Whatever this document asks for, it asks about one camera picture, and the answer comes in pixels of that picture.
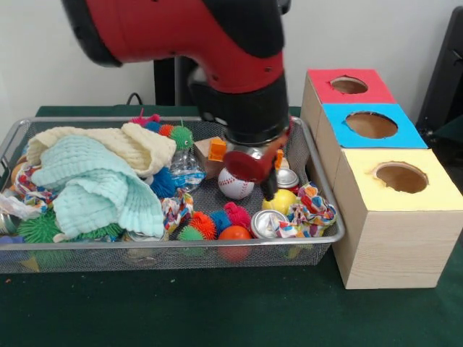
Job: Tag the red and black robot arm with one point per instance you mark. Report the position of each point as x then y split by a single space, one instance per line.
202 36

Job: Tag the green cloth table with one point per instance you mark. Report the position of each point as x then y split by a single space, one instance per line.
217 311

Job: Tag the multicolour spiky caterpillar toy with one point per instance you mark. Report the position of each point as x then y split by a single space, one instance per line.
210 223
166 131

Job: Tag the red-orange ball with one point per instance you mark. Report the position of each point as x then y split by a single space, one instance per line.
235 235

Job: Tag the orange plastic tray block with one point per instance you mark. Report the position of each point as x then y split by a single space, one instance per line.
217 148

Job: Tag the green spiky googly-eyed toy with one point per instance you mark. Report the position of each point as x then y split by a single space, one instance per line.
40 230

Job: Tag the cream waffle cloth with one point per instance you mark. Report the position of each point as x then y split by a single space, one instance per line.
137 148

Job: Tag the mint green cloth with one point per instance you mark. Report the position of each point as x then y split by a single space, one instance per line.
101 188

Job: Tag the colourful polka-dot cloth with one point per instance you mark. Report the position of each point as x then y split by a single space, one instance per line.
312 210

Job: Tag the white baseball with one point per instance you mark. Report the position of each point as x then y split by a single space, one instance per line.
236 186

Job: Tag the crushed silver can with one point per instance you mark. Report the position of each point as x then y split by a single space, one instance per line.
268 224

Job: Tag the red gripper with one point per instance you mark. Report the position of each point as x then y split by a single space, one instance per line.
253 165

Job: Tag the black floor stand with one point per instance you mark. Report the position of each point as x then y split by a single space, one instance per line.
445 79

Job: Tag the blue furry googly-eyed toy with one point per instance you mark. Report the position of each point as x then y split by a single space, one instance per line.
163 182

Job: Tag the wooden box with three holes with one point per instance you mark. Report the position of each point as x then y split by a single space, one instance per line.
391 246

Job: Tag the yellow ball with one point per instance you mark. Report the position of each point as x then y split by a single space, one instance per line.
281 204

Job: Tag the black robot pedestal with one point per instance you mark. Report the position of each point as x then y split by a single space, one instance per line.
173 83

